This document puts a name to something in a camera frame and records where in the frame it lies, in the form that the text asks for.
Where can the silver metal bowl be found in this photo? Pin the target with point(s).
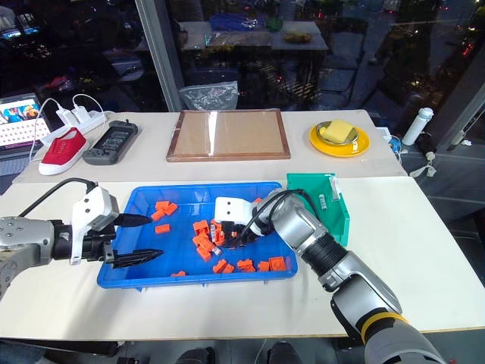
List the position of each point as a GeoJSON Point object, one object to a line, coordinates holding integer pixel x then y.
{"type": "Point", "coordinates": [354, 134]}

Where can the open laptop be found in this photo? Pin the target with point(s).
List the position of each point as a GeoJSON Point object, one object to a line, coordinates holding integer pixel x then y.
{"type": "Point", "coordinates": [22, 125]}

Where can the yellow sponge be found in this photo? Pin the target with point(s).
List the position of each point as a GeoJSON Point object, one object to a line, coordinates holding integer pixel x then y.
{"type": "Point", "coordinates": [337, 130]}

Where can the white power strip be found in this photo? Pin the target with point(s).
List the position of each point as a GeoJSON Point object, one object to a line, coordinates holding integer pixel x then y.
{"type": "Point", "coordinates": [34, 146]}
{"type": "Point", "coordinates": [91, 121]}

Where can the white charger plug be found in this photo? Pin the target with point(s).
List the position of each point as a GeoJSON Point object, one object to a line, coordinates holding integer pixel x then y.
{"type": "Point", "coordinates": [63, 113]}
{"type": "Point", "coordinates": [79, 112]}

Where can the red canvas shoe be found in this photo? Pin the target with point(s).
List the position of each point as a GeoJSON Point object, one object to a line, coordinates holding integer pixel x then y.
{"type": "Point", "coordinates": [62, 151]}

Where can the wooden picture frame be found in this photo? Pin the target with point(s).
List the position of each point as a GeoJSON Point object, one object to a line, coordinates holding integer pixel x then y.
{"type": "Point", "coordinates": [227, 134]}

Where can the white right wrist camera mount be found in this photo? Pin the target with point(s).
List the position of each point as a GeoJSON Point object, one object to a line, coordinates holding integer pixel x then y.
{"type": "Point", "coordinates": [232, 209]}

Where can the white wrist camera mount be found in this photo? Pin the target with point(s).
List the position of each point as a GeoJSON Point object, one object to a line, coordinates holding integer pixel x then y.
{"type": "Point", "coordinates": [94, 203]}
{"type": "Point", "coordinates": [232, 209]}

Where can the dark rounded shape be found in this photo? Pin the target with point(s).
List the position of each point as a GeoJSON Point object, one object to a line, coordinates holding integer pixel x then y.
{"type": "Point", "coordinates": [283, 353]}
{"type": "Point", "coordinates": [197, 356]}

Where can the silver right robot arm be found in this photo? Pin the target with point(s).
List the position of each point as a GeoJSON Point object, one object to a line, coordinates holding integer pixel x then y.
{"type": "Point", "coordinates": [341, 265]}

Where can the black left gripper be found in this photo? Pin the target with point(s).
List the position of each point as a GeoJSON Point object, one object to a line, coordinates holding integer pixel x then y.
{"type": "Point", "coordinates": [96, 246]}

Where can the white drinking bottle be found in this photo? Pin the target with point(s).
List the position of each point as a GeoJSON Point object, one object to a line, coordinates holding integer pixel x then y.
{"type": "Point", "coordinates": [415, 127]}

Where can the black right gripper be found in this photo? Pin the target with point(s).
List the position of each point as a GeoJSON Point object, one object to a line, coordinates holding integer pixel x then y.
{"type": "Point", "coordinates": [242, 229]}

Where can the grey handheld game console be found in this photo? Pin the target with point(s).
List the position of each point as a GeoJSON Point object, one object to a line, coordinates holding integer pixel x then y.
{"type": "Point", "coordinates": [111, 142]}

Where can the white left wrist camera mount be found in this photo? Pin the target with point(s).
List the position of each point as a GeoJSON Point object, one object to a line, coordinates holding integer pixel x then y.
{"type": "Point", "coordinates": [94, 203]}

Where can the grey window frame post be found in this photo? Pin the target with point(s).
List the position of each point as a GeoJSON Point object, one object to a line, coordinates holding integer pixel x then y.
{"type": "Point", "coordinates": [161, 57]}

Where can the clear plastic bag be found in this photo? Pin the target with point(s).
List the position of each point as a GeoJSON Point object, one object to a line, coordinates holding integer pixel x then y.
{"type": "Point", "coordinates": [208, 96]}

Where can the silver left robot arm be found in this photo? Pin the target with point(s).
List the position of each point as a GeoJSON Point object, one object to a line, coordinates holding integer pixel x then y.
{"type": "Point", "coordinates": [22, 239]}

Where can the blue plastic bin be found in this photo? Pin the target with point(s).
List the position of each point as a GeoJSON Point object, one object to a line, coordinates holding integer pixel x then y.
{"type": "Point", "coordinates": [182, 242]}

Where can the yellow plate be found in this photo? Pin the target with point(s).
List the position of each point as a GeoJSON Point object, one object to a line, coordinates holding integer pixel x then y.
{"type": "Point", "coordinates": [341, 149]}

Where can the orange plastic block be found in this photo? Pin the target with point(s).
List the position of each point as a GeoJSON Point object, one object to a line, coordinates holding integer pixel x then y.
{"type": "Point", "coordinates": [162, 228]}
{"type": "Point", "coordinates": [219, 266]}
{"type": "Point", "coordinates": [205, 254]}
{"type": "Point", "coordinates": [157, 215]}
{"type": "Point", "coordinates": [263, 266]}
{"type": "Point", "coordinates": [229, 268]}
{"type": "Point", "coordinates": [258, 200]}
{"type": "Point", "coordinates": [163, 205]}
{"type": "Point", "coordinates": [200, 226]}
{"type": "Point", "coordinates": [199, 240]}
{"type": "Point", "coordinates": [246, 265]}
{"type": "Point", "coordinates": [206, 232]}
{"type": "Point", "coordinates": [172, 208]}
{"type": "Point", "coordinates": [277, 263]}
{"type": "Point", "coordinates": [178, 273]}

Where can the green plastic bin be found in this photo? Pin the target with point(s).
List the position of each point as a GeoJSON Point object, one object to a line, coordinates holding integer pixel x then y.
{"type": "Point", "coordinates": [329, 220]}

